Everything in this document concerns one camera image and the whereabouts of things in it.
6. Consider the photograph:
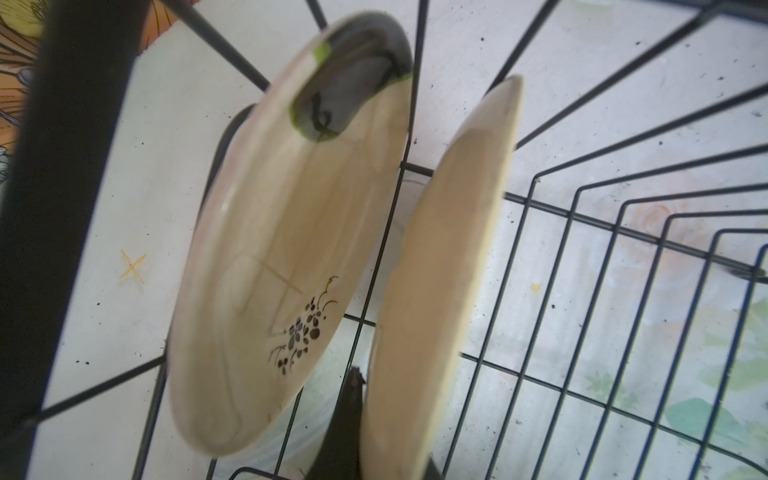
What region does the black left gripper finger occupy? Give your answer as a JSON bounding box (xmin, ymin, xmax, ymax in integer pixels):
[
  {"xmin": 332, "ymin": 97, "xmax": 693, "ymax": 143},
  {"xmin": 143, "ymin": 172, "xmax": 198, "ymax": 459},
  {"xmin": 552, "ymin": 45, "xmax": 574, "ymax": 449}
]
[{"xmin": 306, "ymin": 367, "xmax": 365, "ymax": 480}]

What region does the cream plate front row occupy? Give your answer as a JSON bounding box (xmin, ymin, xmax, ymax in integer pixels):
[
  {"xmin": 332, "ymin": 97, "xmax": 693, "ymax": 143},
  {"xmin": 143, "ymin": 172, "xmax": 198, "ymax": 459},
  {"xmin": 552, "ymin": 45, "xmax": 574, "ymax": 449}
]
[{"xmin": 359, "ymin": 75, "xmax": 524, "ymax": 479}]

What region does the black wire dish rack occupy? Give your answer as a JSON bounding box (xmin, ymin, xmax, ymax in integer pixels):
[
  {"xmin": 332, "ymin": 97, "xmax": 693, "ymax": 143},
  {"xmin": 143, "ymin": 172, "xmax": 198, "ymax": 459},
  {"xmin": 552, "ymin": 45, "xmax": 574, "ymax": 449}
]
[{"xmin": 1, "ymin": 1, "xmax": 767, "ymax": 479}]

